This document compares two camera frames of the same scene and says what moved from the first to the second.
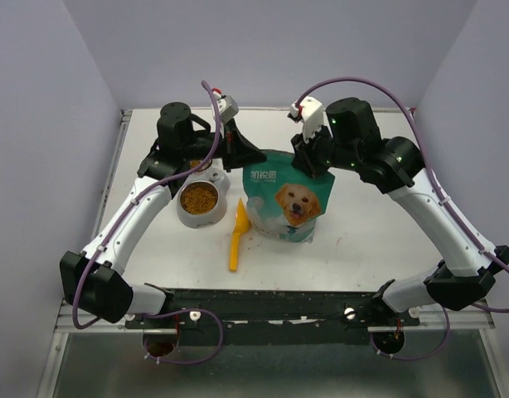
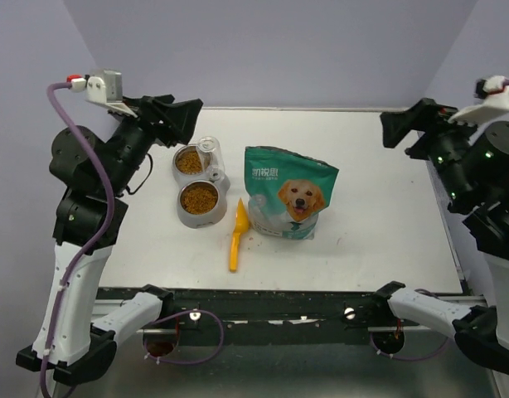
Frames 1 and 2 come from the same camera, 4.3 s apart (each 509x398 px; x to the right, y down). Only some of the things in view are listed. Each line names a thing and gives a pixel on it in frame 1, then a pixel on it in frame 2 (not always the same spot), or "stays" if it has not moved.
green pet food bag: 284,201 stays
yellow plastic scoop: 242,225 stays
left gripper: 236,150 → 152,110
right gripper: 303,153 → 425,114
